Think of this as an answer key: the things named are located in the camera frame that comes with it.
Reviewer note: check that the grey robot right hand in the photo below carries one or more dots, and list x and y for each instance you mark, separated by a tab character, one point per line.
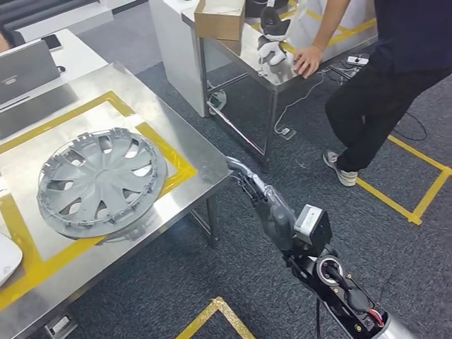
268	206

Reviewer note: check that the person's hand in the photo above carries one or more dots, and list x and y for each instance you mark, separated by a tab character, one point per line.
307	61

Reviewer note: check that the silver wheel hubcap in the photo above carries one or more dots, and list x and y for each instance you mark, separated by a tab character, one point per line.
102	178

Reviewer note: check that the person's forearm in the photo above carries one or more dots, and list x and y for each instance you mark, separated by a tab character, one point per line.
332	23

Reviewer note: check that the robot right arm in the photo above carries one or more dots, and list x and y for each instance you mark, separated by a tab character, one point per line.
339	290

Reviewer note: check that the steel workbench table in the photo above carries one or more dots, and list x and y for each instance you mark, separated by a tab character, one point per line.
198	154

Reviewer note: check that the yellow tape on workbench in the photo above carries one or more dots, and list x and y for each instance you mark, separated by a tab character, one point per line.
176	163

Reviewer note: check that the white round part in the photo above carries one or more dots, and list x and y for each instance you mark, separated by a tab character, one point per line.
8	259

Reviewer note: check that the black white toy dog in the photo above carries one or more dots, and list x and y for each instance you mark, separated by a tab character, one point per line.
273	28

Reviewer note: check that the white power strip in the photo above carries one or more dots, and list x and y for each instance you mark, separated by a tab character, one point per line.
357	60

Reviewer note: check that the metal floor socket plate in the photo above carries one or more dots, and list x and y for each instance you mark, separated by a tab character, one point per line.
59	325
287	133

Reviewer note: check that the person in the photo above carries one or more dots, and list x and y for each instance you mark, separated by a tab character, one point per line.
218	100
388	93
16	39

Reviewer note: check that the yellow floor tape square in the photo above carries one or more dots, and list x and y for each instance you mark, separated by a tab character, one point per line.
381	197
217	306

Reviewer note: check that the cardboard box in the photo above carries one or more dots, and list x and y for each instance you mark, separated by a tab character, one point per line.
219	23

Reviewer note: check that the white desk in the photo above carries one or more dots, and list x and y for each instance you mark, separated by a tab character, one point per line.
81	61

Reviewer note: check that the black phone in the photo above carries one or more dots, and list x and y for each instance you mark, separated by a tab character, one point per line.
52	42

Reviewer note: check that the grey laptop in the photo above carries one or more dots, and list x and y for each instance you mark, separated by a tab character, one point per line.
24	70

